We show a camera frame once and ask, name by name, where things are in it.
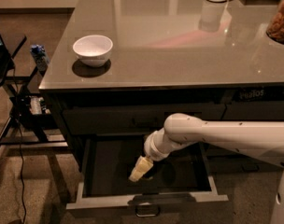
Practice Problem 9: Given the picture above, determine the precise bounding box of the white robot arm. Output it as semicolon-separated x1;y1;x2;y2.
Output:
130;113;284;224

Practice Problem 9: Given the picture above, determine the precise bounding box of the right top grey drawer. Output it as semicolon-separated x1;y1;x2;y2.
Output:
223;101;284;121

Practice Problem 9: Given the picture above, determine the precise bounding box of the black power cable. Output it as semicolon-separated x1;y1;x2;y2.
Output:
10;58;28;224

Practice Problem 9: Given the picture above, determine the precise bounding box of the black side cart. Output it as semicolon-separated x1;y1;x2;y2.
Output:
0;35;69;173

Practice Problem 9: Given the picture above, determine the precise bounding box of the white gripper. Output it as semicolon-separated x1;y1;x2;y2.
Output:
129;129;179;182

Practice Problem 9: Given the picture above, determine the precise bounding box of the blue capped plastic bottle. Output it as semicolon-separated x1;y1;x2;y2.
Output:
30;44;50;73

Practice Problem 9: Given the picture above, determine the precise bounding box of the closed grey top drawer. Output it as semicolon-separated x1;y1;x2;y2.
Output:
63;103;225;135

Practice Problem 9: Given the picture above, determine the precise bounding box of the dark snack bag with lettering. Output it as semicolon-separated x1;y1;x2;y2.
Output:
233;87;284;102

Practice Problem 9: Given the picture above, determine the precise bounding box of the right bottom grey drawer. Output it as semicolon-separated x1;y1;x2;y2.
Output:
209;160;282;174

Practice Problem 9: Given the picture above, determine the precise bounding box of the open grey middle drawer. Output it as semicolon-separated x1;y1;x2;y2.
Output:
66;136;228;218

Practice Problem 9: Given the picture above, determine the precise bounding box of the green and yellow sponge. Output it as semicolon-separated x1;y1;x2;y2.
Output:
140;175;153;181

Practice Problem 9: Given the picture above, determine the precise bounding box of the jar of brown snacks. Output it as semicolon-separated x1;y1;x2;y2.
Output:
266;0;284;45

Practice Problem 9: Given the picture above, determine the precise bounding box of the white ceramic bowl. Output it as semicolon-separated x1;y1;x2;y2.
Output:
73;35;113;67

